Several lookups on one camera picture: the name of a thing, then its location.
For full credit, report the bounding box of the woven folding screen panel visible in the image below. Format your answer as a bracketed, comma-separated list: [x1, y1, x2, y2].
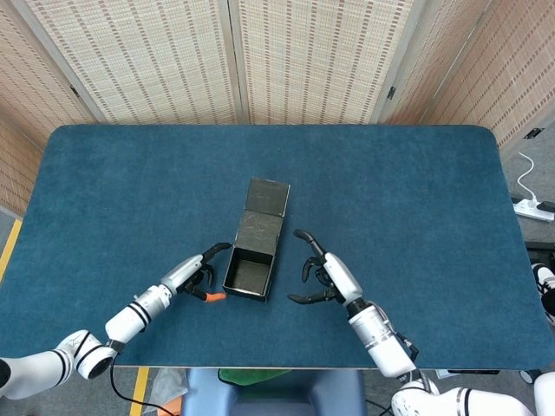
[0, 0, 108, 148]
[0, 114, 44, 218]
[381, 0, 495, 127]
[420, 0, 555, 151]
[227, 0, 428, 127]
[12, 0, 251, 127]

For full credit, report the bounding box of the grey plastic bag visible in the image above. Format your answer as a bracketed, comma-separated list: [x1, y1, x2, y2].
[143, 367, 190, 413]

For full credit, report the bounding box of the black and white sneaker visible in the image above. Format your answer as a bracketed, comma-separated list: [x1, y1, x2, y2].
[532, 263, 555, 324]

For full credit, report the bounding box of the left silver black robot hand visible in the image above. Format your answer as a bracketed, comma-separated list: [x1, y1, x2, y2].
[160, 242, 233, 304]

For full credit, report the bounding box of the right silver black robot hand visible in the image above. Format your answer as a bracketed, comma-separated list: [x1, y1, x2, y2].
[288, 228, 365, 307]

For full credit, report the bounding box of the green cloth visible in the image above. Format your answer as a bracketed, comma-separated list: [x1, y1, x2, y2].
[218, 367, 296, 386]

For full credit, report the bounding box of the white power strip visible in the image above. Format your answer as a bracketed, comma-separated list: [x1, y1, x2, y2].
[513, 197, 555, 223]

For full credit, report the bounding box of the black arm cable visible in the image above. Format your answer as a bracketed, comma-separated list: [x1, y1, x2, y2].
[108, 357, 175, 416]

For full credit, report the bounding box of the blue felt table mat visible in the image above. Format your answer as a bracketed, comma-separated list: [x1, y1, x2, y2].
[0, 124, 555, 372]

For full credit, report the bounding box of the white power cable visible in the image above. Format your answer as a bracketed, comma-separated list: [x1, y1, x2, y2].
[517, 152, 541, 205]

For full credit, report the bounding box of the black cardboard box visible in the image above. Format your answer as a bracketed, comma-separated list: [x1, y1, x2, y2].
[221, 176, 291, 302]

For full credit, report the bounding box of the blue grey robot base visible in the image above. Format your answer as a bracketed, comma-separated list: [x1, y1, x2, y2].
[180, 367, 368, 416]

